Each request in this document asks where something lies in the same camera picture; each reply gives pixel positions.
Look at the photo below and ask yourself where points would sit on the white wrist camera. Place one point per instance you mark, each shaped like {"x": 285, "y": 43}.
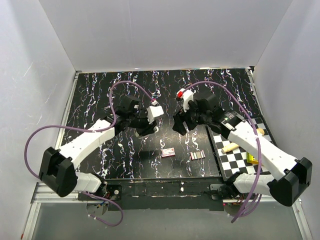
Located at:
{"x": 185, "y": 96}
{"x": 154, "y": 111}

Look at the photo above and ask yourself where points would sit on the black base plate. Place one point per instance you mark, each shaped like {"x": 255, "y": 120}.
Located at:
{"x": 165, "y": 193}

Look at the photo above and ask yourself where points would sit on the silver staple strips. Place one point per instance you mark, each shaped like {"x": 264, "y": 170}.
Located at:
{"x": 197, "y": 155}

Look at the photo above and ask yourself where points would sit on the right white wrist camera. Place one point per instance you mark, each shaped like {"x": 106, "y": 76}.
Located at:
{"x": 185, "y": 96}

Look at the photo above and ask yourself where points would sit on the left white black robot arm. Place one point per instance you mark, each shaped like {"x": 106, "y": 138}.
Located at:
{"x": 59, "y": 166}

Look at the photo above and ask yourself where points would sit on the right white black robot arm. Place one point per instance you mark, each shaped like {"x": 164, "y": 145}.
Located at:
{"x": 287, "y": 178}

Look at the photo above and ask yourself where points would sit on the wooden peg doll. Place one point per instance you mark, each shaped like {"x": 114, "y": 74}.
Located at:
{"x": 232, "y": 146}

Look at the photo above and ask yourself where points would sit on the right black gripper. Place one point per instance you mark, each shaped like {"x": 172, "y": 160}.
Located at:
{"x": 179, "y": 118}

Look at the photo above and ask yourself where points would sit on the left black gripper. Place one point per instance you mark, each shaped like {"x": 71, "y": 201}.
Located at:
{"x": 146, "y": 124}

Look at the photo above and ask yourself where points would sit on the white black stapler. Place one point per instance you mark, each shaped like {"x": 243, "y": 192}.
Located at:
{"x": 144, "y": 132}

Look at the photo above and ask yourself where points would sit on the black white checkered board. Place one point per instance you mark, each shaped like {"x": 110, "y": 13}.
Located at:
{"x": 224, "y": 165}

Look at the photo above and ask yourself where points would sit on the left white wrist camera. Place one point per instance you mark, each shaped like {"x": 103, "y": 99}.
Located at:
{"x": 154, "y": 111}

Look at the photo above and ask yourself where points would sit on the red white staple box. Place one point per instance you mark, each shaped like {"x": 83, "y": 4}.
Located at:
{"x": 168, "y": 152}

